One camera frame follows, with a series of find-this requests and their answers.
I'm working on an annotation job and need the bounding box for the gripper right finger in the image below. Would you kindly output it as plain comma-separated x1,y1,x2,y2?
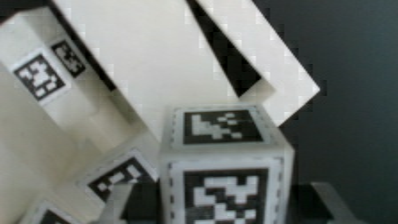
292,182,369,224

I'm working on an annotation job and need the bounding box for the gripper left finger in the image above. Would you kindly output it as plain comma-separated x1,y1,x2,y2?
91,183,161,224

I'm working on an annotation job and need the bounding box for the white tagged leg cube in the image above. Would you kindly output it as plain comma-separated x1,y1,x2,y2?
159,105,296,224

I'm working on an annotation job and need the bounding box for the white chair back part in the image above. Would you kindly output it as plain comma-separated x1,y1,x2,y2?
0,0,321,224

